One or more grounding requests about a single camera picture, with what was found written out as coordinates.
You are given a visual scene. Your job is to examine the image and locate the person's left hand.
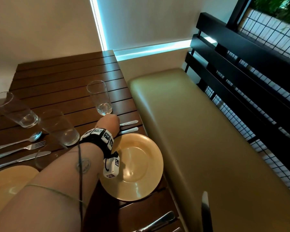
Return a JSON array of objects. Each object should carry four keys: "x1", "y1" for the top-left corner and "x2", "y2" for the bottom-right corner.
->
[{"x1": 95, "y1": 114, "x2": 120, "y2": 138}]

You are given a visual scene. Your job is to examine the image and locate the person's left forearm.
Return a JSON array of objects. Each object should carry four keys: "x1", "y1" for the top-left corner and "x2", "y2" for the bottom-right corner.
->
[{"x1": 0, "y1": 142, "x2": 104, "y2": 232}]

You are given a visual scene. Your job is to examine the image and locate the tall clear drinking glass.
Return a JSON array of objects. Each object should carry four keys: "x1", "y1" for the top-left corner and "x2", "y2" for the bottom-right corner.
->
[
  {"x1": 38, "y1": 109, "x2": 80, "y2": 147},
  {"x1": 87, "y1": 80, "x2": 113, "y2": 116},
  {"x1": 0, "y1": 92, "x2": 39, "y2": 128}
]

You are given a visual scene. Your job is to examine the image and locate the gold round plate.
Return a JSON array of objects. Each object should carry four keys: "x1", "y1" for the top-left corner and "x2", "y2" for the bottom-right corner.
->
[
  {"x1": 0, "y1": 165, "x2": 39, "y2": 216},
  {"x1": 100, "y1": 133, "x2": 164, "y2": 202}
]

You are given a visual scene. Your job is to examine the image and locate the silver spoon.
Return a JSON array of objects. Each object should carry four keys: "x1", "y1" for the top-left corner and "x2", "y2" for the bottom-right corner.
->
[{"x1": 0, "y1": 131, "x2": 43, "y2": 152}]

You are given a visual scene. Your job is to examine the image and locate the silver fork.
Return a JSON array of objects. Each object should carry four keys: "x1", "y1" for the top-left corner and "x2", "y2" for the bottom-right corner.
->
[{"x1": 0, "y1": 140, "x2": 46, "y2": 161}]

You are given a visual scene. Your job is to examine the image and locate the silver table knife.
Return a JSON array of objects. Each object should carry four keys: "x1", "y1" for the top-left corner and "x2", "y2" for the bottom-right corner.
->
[
  {"x1": 0, "y1": 151, "x2": 52, "y2": 172},
  {"x1": 201, "y1": 191, "x2": 213, "y2": 232}
]

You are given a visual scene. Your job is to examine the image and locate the beige cushioned bench seat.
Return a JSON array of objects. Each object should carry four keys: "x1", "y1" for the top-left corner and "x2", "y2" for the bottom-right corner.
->
[{"x1": 128, "y1": 68, "x2": 290, "y2": 232}]

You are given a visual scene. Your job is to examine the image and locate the silver cutlery piece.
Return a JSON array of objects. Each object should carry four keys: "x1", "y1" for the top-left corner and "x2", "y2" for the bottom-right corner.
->
[{"x1": 135, "y1": 211, "x2": 176, "y2": 232}]

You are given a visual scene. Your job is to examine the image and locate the white roller blind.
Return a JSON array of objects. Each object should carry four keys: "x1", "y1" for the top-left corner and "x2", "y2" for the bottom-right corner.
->
[{"x1": 89, "y1": 0, "x2": 240, "y2": 51}]

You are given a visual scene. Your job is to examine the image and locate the black slatted bench backrest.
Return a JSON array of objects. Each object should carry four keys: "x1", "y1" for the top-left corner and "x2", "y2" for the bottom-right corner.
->
[{"x1": 184, "y1": 12, "x2": 290, "y2": 154}]

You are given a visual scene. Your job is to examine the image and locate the green plants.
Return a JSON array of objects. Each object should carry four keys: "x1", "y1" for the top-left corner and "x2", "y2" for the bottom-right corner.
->
[{"x1": 252, "y1": 0, "x2": 290, "y2": 25}]

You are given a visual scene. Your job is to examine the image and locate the black white marker wrist strap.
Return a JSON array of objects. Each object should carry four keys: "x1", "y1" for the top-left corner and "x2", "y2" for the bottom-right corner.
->
[{"x1": 80, "y1": 128, "x2": 115, "y2": 159}]

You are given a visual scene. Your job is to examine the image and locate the silver cutlery with plain handle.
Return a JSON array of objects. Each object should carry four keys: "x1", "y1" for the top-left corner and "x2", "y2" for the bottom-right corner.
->
[{"x1": 118, "y1": 127, "x2": 139, "y2": 135}]

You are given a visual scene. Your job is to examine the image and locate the thin green cord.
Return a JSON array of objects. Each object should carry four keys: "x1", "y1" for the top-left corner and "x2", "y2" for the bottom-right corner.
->
[{"x1": 24, "y1": 184, "x2": 85, "y2": 206}]

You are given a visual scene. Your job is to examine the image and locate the black metal post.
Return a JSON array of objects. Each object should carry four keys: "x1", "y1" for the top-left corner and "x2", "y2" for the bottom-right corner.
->
[{"x1": 226, "y1": 0, "x2": 254, "y2": 30}]

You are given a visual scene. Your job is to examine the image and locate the black wire mesh fence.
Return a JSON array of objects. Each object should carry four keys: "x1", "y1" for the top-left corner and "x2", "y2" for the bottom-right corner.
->
[{"x1": 204, "y1": 7, "x2": 290, "y2": 199}]

